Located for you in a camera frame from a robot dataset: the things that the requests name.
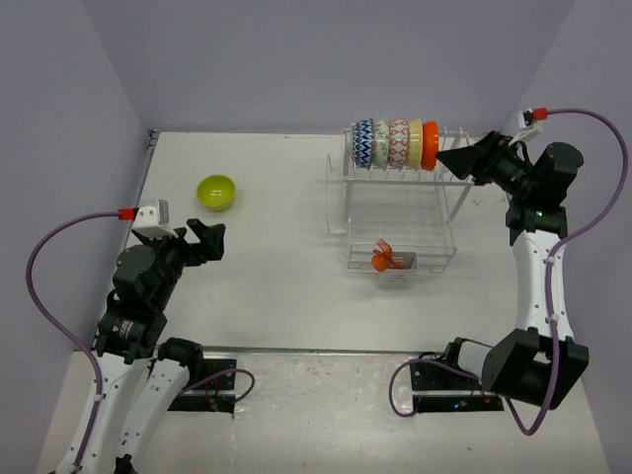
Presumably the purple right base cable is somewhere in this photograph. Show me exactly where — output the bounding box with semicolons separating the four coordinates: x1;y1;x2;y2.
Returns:
388;358;463;419

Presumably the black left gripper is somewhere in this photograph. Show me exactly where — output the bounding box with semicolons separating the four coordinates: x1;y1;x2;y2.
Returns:
139;216;225;308

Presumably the yellow patterned bowl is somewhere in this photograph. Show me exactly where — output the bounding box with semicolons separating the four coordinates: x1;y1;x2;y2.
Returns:
405;118;423;170

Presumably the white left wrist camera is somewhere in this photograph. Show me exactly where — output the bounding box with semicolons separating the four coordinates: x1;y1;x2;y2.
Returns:
131;198;169;237

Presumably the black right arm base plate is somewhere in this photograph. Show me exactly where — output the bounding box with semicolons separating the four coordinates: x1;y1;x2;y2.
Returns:
409;363;505;414

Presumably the red lattice patterned bowl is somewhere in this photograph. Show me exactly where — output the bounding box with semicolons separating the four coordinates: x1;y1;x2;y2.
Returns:
387;118;409;169

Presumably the blue zigzag patterned bowl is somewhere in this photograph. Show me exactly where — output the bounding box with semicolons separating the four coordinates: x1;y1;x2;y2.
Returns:
352;118;374;169

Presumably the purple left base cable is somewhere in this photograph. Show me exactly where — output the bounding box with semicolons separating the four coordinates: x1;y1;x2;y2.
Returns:
180;368;257;411

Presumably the orange plastic bowl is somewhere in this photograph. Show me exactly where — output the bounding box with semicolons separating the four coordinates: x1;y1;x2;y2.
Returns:
421;121;439;171

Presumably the green floral patterned bowl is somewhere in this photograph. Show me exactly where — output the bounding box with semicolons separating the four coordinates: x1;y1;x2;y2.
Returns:
372;118;389;170

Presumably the orange plastic fork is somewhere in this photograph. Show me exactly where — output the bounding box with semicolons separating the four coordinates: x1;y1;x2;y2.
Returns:
376;238;402;270

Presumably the lime green plastic bowl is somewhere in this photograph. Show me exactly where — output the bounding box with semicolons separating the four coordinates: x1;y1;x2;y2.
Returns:
196;175;236;211

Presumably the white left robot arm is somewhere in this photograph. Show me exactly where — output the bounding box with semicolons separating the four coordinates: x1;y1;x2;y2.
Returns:
56;218;226;473

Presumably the orange plastic spoon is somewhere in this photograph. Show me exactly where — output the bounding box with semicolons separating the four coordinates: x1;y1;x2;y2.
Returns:
371;249;392;273

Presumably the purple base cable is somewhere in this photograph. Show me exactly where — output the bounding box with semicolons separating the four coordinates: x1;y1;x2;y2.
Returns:
180;368;257;411
388;358;463;419

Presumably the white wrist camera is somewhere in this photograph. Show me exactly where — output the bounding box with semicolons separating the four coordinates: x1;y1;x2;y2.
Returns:
509;108;542;145
131;198;169;237

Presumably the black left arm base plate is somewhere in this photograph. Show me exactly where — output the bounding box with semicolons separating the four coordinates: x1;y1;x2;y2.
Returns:
169;358;237;415

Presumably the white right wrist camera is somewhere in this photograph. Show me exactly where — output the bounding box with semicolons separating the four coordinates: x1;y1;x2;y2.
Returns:
509;108;542;145

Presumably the white cutlery holder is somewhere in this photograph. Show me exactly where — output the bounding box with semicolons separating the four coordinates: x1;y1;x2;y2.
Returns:
377;252;418;289

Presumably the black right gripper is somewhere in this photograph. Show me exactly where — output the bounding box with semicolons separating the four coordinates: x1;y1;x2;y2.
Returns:
437;131;538;198

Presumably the white wire dish rack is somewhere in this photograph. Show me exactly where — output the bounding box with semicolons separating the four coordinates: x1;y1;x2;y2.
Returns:
325;128;473;275

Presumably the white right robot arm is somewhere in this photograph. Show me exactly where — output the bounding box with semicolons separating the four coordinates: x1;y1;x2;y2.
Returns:
436;131;590;410

